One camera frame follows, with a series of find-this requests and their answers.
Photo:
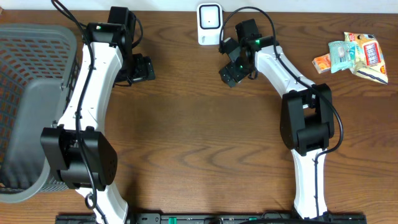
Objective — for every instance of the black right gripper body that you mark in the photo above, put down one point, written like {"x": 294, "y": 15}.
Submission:
{"x": 237, "y": 69}

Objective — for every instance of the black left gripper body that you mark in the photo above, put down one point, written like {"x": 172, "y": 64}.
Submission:
{"x": 138, "y": 69}

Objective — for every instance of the orange tissue pack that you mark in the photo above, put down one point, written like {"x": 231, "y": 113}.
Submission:
{"x": 322, "y": 63}

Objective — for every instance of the teal wrapper pack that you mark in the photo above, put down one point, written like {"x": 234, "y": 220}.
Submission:
{"x": 342, "y": 55}

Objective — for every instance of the yellow snack bag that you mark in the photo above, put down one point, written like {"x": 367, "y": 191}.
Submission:
{"x": 369, "y": 61}

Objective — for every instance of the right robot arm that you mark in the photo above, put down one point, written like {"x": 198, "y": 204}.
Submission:
{"x": 306, "y": 120}

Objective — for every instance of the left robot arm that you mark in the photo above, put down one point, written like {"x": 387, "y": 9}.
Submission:
{"x": 77, "y": 151}

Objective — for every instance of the white barcode scanner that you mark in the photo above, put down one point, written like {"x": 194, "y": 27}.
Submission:
{"x": 209, "y": 22}

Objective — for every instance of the grey plastic basket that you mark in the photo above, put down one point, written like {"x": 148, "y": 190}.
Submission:
{"x": 38, "y": 74}

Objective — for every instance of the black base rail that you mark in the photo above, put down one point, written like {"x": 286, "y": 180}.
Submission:
{"x": 272, "y": 217}

